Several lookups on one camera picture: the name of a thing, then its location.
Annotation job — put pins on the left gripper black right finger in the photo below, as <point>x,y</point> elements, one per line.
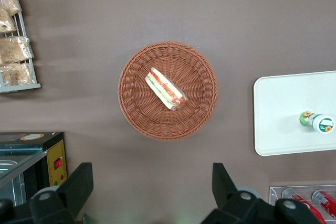
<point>225,192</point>

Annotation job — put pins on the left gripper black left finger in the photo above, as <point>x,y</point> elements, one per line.
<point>76,182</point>

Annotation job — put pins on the cream plastic tray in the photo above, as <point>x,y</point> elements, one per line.
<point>278,113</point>

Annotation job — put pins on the black food warmer appliance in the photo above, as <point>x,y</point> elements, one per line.
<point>56,153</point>

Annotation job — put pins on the clear acrylic bottle rack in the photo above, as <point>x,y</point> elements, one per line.
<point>274,195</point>

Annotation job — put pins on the round brown wicker basket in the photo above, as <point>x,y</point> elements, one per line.
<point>136,95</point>

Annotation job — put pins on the wrapped triangle sandwich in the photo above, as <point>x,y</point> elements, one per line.
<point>165,91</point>

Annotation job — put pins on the bagged bread snack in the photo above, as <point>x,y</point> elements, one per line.
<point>10,1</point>
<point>5,23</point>
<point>15,49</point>
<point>17,74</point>

